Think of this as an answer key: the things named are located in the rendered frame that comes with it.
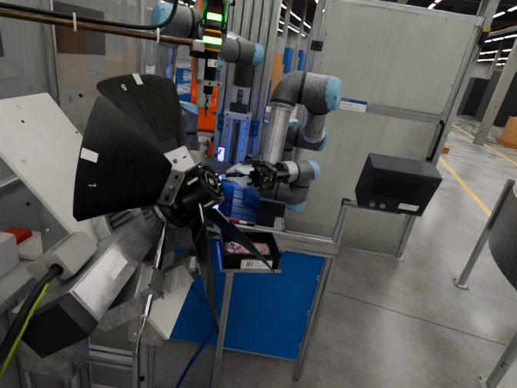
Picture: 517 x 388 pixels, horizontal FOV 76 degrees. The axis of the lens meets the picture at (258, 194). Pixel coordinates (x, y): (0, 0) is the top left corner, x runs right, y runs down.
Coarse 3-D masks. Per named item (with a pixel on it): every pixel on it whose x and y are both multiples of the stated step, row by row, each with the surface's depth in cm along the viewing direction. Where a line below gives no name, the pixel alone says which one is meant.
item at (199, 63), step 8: (192, 40) 78; (192, 48) 78; (200, 48) 79; (192, 56) 80; (200, 56) 80; (200, 64) 81; (200, 72) 82; (200, 80) 82; (208, 80) 83; (216, 80) 86
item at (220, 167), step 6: (192, 150) 118; (192, 156) 113; (198, 156) 114; (210, 156) 118; (210, 162) 111; (216, 162) 112; (222, 162) 116; (216, 168) 105; (222, 168) 108; (228, 168) 111; (222, 174) 101; (228, 174) 104; (234, 174) 107; (240, 174) 112
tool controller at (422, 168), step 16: (368, 160) 128; (384, 160) 125; (400, 160) 127; (368, 176) 124; (384, 176) 122; (400, 176) 121; (416, 176) 120; (432, 176) 120; (368, 192) 127; (384, 192) 126; (400, 192) 125; (416, 192) 124; (432, 192) 124; (384, 208) 131; (400, 208) 130; (416, 208) 129
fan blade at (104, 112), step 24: (96, 120) 57; (120, 120) 62; (96, 144) 57; (120, 144) 62; (144, 144) 67; (96, 168) 58; (120, 168) 62; (144, 168) 68; (168, 168) 75; (96, 192) 59; (120, 192) 64; (144, 192) 70; (96, 216) 60
